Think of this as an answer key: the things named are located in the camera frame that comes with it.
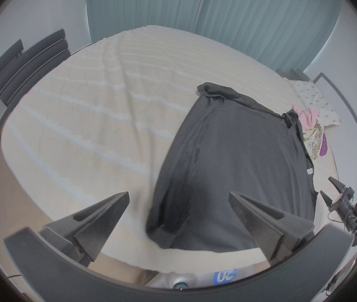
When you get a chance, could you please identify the black cable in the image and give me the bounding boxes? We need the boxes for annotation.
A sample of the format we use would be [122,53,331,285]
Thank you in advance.
[327,210,346,224]

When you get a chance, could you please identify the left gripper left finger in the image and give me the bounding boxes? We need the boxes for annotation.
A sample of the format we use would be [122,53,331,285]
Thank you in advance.
[39,191,131,267]

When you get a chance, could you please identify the bed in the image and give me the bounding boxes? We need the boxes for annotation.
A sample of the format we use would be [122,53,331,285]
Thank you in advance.
[1,25,357,271]

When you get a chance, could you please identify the black shorts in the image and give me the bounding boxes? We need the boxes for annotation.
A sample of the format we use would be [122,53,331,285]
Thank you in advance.
[145,82,319,253]

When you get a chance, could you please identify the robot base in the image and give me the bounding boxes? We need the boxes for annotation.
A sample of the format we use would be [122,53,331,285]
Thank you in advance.
[142,267,256,292]

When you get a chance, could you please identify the grey bedside table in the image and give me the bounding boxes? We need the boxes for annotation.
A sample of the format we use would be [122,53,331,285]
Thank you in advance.
[276,68,311,82]

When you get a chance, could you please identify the dark grey dressing table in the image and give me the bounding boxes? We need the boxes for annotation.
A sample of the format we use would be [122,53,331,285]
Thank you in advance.
[0,39,25,75]

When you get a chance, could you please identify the white printed garment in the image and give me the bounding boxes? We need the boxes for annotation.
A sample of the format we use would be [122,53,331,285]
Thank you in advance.
[303,123,325,160]

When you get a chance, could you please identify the blue-green curtain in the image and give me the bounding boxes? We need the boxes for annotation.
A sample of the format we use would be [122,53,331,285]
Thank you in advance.
[194,0,343,72]
[86,0,211,45]

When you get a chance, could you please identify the pink garment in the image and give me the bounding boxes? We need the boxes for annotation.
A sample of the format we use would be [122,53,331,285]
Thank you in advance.
[292,104,321,131]

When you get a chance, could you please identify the white printed pillow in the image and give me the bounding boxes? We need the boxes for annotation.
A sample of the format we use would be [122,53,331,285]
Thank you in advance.
[287,79,343,126]

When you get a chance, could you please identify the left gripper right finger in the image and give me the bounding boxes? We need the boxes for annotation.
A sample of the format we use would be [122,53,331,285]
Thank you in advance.
[229,191,316,267]

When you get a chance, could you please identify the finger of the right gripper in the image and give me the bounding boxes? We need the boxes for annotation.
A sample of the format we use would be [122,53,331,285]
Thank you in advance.
[328,176,346,195]
[319,190,336,209]

